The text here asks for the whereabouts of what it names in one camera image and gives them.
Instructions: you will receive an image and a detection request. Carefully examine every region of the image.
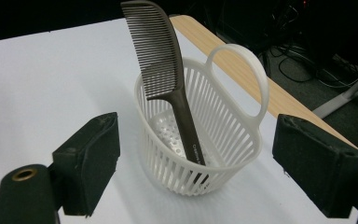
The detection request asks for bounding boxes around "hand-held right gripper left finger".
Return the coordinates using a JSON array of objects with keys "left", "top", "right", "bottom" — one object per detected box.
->
[{"left": 51, "top": 112, "right": 121, "bottom": 217}]

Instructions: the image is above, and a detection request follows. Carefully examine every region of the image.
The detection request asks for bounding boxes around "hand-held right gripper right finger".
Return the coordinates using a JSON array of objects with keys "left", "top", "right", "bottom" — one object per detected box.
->
[{"left": 271, "top": 113, "right": 358, "bottom": 219}]

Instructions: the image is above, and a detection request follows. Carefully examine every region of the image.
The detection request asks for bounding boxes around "white slatted plastic basket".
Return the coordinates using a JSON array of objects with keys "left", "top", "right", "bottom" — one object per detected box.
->
[{"left": 133, "top": 43, "right": 270, "bottom": 198}]

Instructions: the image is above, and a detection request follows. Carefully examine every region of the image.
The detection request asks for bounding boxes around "dark brown comb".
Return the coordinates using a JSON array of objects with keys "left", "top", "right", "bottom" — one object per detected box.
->
[{"left": 119, "top": 0, "right": 211, "bottom": 188}]

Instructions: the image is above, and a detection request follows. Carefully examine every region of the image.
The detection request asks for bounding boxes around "grey metal stand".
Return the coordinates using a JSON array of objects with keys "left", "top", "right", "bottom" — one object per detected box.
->
[{"left": 311, "top": 63, "right": 358, "bottom": 119}]

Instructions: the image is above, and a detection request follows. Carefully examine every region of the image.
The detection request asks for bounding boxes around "black cable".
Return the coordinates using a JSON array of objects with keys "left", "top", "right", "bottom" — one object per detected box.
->
[{"left": 277, "top": 55, "right": 320, "bottom": 84}]

